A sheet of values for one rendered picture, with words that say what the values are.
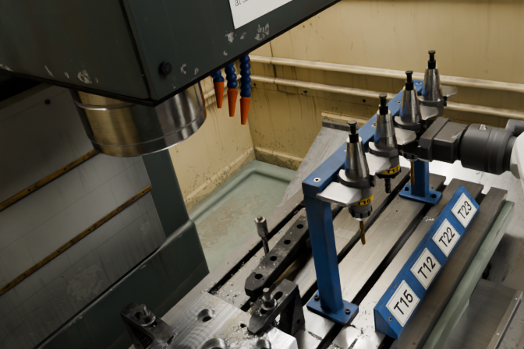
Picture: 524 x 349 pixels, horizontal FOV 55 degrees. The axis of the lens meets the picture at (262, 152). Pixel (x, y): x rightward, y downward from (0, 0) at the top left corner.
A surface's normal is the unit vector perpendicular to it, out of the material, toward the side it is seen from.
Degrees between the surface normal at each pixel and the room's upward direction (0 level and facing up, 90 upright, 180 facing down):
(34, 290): 90
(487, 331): 7
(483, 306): 7
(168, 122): 90
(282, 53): 90
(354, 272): 0
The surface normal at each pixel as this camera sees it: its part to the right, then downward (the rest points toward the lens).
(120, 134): -0.17, 0.52
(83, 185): 0.77, 0.20
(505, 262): -0.40, -0.58
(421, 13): -0.62, 0.48
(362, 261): -0.17, -0.85
